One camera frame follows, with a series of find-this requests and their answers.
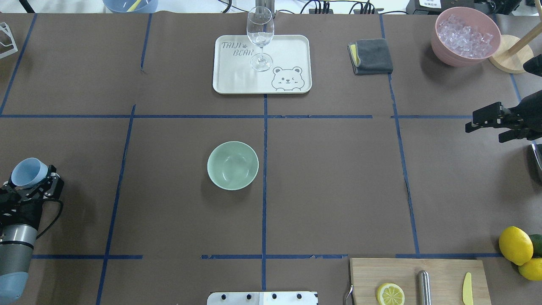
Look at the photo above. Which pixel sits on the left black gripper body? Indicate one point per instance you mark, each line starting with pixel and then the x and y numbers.
pixel 17 210

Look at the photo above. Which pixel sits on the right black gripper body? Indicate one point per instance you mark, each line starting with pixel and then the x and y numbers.
pixel 529 115

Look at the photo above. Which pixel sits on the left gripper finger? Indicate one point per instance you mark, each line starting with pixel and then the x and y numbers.
pixel 45 185
pixel 8 191

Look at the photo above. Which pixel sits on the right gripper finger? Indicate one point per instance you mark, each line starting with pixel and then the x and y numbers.
pixel 494 115
pixel 515 134

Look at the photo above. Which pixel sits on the light blue plastic cup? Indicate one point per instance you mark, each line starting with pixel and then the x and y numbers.
pixel 28 173

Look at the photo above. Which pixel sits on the green ceramic bowl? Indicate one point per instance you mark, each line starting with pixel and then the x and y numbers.
pixel 232 165

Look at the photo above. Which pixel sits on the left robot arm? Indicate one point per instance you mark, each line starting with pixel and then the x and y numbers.
pixel 22 199

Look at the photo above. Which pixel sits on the pink bowl with ice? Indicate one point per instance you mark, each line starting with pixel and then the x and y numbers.
pixel 463 36

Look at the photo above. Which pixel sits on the blue bowl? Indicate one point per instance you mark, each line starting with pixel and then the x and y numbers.
pixel 120 6

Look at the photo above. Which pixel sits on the wooden stand with pole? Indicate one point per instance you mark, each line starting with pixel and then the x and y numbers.
pixel 513 51

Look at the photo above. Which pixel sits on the yellow lemon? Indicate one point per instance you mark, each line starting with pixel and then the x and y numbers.
pixel 532 270
pixel 516 246

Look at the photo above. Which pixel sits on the grey folded cloth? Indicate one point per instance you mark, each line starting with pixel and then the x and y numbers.
pixel 370 57

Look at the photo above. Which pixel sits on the yellow plastic knife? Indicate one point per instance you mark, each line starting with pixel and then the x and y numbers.
pixel 467 289

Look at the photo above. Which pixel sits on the yellow plastic fork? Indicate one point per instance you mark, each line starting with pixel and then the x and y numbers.
pixel 134 6

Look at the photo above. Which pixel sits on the half lemon slice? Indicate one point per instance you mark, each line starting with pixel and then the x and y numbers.
pixel 390 294

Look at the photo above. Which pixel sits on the wooden cutting board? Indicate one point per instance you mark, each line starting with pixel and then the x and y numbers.
pixel 445 279

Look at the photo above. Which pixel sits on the cream bear tray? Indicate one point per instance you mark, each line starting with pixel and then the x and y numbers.
pixel 238 68

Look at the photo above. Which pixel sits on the clear wine glass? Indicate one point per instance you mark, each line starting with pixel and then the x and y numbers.
pixel 260 30

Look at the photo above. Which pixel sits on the white wire cup rack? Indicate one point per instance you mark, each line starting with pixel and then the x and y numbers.
pixel 8 45

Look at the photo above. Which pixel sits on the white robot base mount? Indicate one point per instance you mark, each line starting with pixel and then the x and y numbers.
pixel 264 298

